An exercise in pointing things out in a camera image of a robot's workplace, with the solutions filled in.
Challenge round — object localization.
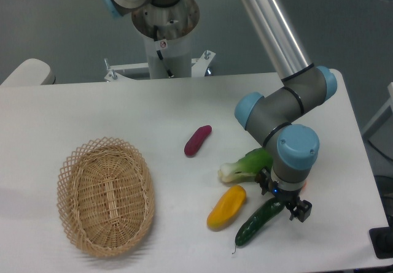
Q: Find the woven wicker basket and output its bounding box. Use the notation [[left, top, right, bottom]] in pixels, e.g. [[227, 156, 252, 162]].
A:
[[56, 137, 155, 258]]

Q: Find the purple sweet potato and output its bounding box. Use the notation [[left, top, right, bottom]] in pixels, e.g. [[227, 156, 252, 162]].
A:
[[184, 125, 212, 157]]

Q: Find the yellow mango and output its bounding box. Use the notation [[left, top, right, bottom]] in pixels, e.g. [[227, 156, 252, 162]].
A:
[[206, 185, 247, 231]]

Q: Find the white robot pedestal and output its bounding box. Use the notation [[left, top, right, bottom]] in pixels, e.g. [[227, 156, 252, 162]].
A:
[[104, 25, 216, 82]]

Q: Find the black device at table edge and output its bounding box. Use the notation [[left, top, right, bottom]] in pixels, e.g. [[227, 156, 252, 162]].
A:
[[369, 227, 392, 260]]

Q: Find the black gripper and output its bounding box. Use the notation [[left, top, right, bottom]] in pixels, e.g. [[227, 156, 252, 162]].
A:
[[255, 167, 313, 223]]

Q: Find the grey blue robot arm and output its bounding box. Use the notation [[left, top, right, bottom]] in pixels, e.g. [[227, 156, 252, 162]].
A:
[[104, 0, 337, 221]]

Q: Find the white chair armrest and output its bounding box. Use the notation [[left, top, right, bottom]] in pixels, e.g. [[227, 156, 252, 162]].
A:
[[1, 58, 56, 88]]

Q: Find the green bok choy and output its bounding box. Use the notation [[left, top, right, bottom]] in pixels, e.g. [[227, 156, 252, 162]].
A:
[[218, 148, 273, 183]]

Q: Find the dark green cucumber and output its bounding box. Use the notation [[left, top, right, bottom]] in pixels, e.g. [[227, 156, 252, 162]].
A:
[[232, 198, 285, 254]]

